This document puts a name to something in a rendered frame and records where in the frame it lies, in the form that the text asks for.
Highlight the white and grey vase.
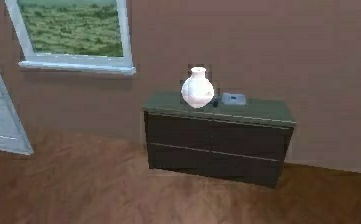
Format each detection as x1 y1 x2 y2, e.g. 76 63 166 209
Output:
180 66 216 109

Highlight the grey flat box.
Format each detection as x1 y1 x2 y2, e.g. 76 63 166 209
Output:
220 92 248 107

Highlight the dark brown chest of drawers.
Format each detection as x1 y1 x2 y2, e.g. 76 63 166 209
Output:
142 91 297 188

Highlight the white room door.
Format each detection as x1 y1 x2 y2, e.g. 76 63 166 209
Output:
0 47 35 156

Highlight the white framed window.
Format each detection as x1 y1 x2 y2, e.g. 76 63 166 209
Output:
4 0 137 76

